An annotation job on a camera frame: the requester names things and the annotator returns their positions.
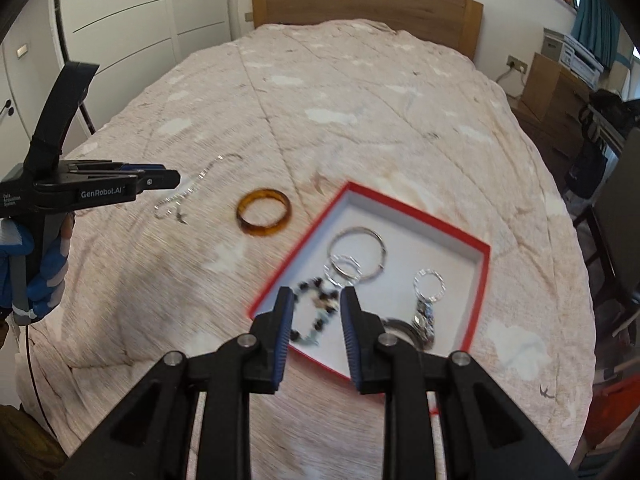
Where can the grey chair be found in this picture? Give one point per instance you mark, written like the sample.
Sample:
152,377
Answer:
617,220

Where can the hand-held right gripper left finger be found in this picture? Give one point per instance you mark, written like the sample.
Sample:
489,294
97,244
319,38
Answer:
282,340

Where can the red jewelry box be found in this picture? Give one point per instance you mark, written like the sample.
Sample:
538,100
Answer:
425,230

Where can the wooden bed headboard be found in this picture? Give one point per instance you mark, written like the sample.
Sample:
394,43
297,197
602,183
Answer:
365,7

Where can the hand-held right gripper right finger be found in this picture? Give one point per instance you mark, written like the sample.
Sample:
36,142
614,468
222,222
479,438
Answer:
350,340

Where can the amber bangle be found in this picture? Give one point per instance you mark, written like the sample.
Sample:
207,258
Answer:
241,216

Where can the teal curtain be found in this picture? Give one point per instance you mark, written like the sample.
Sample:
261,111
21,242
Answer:
595,20

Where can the red plastic object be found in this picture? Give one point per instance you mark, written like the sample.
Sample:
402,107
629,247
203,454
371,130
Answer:
620,405

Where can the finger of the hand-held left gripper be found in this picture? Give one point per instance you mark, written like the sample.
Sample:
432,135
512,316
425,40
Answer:
160,180
140,167

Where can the wooden cabinet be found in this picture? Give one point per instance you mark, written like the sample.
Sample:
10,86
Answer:
550,85

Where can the black bag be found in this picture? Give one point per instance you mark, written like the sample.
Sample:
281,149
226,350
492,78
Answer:
600,135

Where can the large plain silver bangle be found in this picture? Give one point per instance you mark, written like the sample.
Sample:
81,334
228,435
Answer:
357,229

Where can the person's left hand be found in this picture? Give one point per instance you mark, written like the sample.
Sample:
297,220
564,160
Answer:
50,275

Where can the wall socket with plug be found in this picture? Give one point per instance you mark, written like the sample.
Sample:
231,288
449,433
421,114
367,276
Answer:
517,63

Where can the white wardrobe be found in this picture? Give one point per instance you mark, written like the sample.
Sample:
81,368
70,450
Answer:
125,35

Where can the beige bird print blanket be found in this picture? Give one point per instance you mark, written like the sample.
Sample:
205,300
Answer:
350,125

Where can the olive cloth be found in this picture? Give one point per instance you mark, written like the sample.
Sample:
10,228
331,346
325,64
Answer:
25,445

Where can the white printer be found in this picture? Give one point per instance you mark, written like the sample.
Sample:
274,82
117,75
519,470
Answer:
575,52

